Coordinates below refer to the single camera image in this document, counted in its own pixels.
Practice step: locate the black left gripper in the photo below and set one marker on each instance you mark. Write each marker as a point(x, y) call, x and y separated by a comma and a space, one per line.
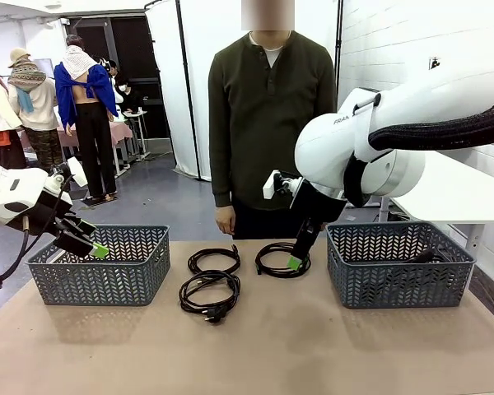
point(49, 214)

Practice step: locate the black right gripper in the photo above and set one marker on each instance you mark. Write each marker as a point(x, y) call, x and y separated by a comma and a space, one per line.
point(317, 203)

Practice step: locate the person's right forearm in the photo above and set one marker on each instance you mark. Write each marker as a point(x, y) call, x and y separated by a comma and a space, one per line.
point(220, 173)

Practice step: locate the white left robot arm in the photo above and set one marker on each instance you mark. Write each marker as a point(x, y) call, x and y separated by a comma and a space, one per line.
point(0, 189)

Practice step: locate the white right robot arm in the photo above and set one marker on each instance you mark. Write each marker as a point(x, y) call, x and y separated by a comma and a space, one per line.
point(325, 152)

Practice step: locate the person's right hand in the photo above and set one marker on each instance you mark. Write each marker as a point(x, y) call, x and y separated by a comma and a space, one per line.
point(225, 220)

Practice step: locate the grey plastic lattice basket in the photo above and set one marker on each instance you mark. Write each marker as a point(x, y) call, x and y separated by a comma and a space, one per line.
point(395, 288)
point(107, 284)

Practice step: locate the mannequin with blue jacket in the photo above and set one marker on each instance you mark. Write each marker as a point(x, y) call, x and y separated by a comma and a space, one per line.
point(86, 136)

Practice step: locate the table with pink cloth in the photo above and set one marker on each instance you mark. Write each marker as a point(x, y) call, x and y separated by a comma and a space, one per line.
point(121, 131)

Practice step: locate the person in dark green shirt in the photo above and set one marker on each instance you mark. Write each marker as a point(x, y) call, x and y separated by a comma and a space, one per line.
point(267, 123)

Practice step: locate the small white desk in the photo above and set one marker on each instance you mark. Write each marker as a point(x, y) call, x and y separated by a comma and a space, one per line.
point(136, 115)

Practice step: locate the mannequin with patterned scarf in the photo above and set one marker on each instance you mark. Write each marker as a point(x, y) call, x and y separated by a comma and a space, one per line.
point(37, 103)

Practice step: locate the seated person with mask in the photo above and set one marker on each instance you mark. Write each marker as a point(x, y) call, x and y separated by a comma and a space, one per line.
point(129, 96)

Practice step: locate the black braided right arm sleeve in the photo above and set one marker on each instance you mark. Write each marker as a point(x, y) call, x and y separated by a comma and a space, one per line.
point(436, 133)

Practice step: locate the long black backdrop pole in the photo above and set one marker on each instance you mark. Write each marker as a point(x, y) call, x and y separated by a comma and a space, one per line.
point(187, 82)

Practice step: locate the white backdrop screen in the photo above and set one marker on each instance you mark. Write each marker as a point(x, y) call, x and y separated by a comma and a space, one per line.
point(201, 61)

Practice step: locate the short black backdrop pole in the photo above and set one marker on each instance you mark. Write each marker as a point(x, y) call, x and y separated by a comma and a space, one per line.
point(339, 24)

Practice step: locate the black tripod stand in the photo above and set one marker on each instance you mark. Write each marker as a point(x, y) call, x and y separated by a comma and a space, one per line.
point(434, 62)

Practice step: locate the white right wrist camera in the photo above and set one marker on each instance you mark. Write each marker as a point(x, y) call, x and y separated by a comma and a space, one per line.
point(269, 187)

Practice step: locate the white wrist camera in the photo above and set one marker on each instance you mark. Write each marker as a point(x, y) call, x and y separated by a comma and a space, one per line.
point(269, 187)
point(77, 173)

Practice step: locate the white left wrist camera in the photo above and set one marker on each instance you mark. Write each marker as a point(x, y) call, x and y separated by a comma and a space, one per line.
point(77, 173)

